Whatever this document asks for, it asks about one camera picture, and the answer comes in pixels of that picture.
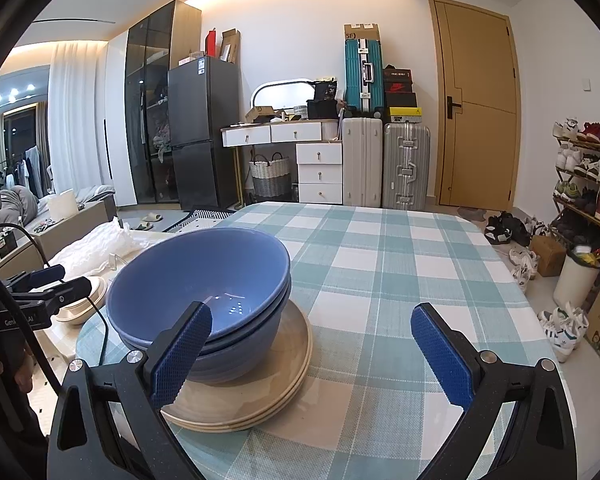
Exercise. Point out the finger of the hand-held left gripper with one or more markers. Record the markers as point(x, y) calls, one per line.
point(77, 287)
point(47, 274)

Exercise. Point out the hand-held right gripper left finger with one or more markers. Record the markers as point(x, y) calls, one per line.
point(180, 355)

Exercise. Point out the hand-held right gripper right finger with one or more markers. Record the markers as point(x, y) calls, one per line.
point(442, 355)

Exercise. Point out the blue bowl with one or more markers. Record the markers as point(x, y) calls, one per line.
point(265, 324)
point(250, 360)
point(200, 270)

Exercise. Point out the large beige plate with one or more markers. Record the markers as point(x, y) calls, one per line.
point(285, 394)
point(292, 345)
point(240, 428)

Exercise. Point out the person's left hand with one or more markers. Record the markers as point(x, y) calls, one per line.
point(22, 375)

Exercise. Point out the clear bubble wrap sheet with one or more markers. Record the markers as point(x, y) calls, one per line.
point(95, 245)

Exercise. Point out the white box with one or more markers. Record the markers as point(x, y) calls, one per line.
point(62, 205)

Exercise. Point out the grey duvet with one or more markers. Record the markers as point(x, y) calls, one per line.
point(20, 205)

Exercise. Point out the beige slipper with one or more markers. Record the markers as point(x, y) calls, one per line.
point(152, 217)
point(140, 226)

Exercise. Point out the teal checkered tablecloth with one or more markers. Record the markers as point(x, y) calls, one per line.
point(380, 280)

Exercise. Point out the pile of white sneakers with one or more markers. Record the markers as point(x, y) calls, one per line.
point(524, 270)

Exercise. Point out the white green-striped sneakers pair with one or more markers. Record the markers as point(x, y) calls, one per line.
point(562, 332)

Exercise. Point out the black sandals pair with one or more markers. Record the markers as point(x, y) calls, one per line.
point(505, 230)

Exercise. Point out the grey doormat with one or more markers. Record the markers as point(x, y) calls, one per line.
point(472, 214)

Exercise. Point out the small cardboard box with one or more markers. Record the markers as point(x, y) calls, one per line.
point(547, 255)

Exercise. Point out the white trash bin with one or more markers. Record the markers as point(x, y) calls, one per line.
point(575, 280)

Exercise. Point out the white curtain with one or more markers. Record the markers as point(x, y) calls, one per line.
point(77, 120)

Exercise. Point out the silver suitcase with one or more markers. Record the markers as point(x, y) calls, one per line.
point(406, 170)

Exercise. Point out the dark glass wardrobe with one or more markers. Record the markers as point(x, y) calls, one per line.
point(147, 110)

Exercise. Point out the woven two-tone basket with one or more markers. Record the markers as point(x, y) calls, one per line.
point(270, 177)

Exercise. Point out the dark grey fridge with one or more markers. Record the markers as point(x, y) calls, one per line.
point(200, 130)

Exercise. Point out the metal shoe rack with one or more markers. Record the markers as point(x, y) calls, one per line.
point(580, 210)

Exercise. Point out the cream suitcase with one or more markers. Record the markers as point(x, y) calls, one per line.
point(361, 165)

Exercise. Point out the white dresser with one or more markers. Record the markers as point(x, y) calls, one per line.
point(320, 170)

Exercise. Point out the group of assorted shoes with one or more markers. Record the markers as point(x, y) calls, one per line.
point(595, 170)

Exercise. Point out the yellow shoe box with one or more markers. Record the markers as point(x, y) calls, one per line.
point(405, 114)

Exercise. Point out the wooden door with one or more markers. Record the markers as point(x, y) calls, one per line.
point(475, 110)

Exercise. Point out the arched mirror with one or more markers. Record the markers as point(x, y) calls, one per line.
point(280, 95)

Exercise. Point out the black red shoe box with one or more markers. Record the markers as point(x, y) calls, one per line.
point(397, 80)

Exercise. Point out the teal suitcase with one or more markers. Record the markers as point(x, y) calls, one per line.
point(362, 75)

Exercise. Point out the cardboard box with tape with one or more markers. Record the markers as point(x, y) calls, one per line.
point(361, 31)

